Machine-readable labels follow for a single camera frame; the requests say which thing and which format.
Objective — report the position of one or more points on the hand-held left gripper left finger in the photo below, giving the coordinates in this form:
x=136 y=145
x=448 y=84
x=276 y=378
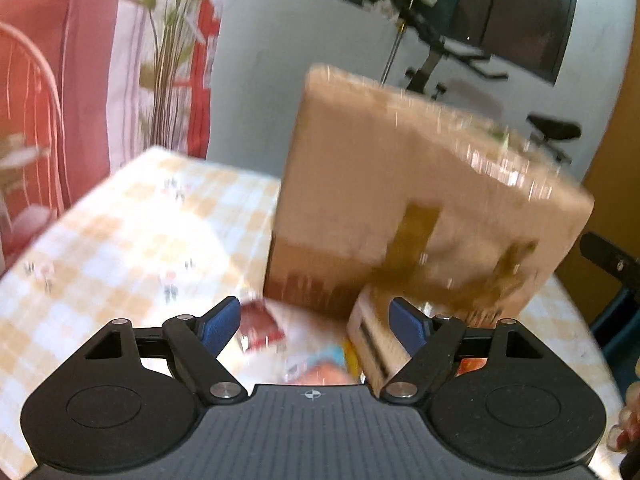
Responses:
x=221 y=325

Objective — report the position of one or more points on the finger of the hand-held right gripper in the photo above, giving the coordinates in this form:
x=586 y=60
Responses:
x=612 y=260

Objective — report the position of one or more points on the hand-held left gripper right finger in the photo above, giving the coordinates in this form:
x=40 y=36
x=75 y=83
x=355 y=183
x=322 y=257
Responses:
x=407 y=327

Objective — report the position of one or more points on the beige striped snack box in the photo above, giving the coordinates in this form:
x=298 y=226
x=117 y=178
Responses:
x=372 y=340

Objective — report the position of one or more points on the taped cardboard box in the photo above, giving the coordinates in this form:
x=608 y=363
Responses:
x=400 y=185

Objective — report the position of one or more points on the red snack packet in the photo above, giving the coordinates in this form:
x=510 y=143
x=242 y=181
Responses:
x=260 y=327

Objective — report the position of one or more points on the colourful snack packet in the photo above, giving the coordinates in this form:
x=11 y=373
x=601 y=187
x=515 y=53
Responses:
x=320 y=367

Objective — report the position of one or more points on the brown wooden door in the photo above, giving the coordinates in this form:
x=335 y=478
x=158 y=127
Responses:
x=620 y=160

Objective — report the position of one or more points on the floral patterned clothing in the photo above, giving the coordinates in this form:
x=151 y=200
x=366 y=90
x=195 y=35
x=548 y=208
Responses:
x=629 y=425

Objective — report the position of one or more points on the black exercise bike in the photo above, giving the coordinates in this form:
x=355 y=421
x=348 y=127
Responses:
x=450 y=55

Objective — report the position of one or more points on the pink striped curtain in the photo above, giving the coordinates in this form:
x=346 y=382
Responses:
x=90 y=85

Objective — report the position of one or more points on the tall green plant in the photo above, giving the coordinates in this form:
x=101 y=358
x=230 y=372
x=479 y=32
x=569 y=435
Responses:
x=170 y=50

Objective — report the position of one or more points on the wall-mounted television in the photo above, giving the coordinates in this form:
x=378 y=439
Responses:
x=520 y=10

